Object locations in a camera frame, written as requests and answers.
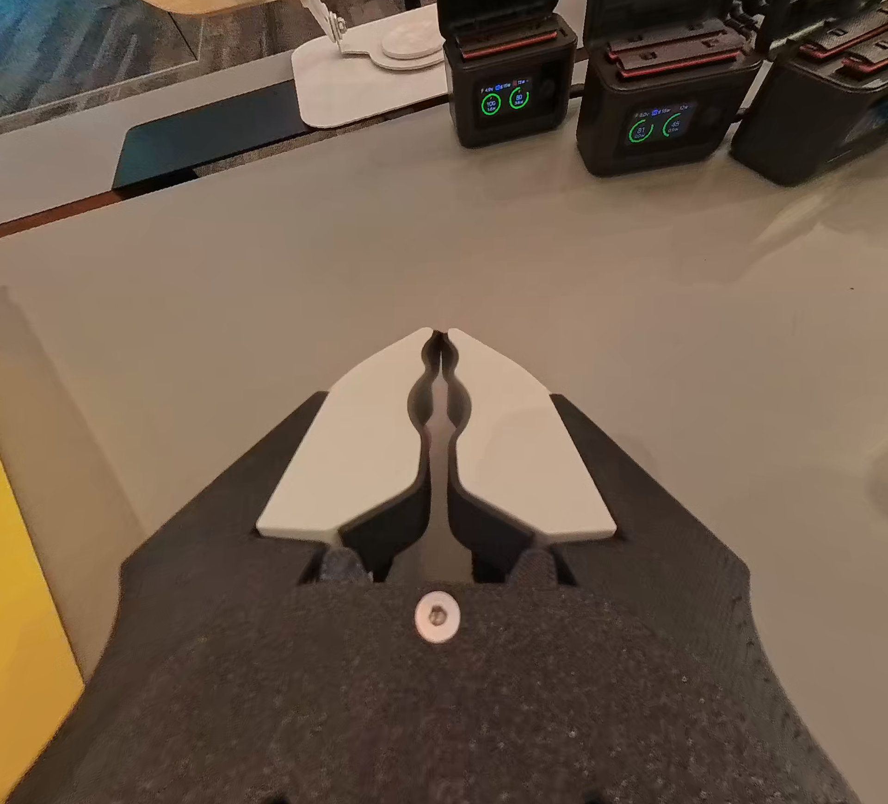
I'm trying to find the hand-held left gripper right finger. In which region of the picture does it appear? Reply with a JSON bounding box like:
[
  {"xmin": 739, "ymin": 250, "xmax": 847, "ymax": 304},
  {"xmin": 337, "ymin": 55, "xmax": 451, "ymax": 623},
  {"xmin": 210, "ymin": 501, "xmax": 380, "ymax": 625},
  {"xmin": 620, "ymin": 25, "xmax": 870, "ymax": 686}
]
[{"xmin": 447, "ymin": 327, "xmax": 618, "ymax": 544}]

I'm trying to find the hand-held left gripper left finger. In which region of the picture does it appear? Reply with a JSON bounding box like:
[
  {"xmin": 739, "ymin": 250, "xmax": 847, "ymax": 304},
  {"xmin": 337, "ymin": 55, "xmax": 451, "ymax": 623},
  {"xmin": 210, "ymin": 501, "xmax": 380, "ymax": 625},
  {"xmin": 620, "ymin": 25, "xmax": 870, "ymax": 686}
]
[{"xmin": 256, "ymin": 327, "xmax": 434, "ymax": 541}]

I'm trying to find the dark flat mat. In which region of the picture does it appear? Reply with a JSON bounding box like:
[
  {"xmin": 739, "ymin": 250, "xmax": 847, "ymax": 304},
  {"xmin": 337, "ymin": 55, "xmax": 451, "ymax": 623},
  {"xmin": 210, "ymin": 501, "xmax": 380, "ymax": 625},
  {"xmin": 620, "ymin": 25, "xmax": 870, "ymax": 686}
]
[{"xmin": 111, "ymin": 80, "xmax": 309, "ymax": 194}]

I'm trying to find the white base mat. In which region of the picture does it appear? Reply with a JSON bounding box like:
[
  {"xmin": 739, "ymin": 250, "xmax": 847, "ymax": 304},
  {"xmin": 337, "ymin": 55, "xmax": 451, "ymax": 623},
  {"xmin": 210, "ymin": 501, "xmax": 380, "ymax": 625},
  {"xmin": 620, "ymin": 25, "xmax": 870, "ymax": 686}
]
[{"xmin": 289, "ymin": 13, "xmax": 453, "ymax": 129}]

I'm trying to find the yellow plastic bin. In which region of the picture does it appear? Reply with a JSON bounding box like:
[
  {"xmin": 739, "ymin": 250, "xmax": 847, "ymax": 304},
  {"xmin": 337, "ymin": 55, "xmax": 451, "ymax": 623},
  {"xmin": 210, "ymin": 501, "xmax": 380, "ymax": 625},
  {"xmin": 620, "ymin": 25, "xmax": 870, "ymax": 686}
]
[{"xmin": 0, "ymin": 460, "xmax": 87, "ymax": 804}]

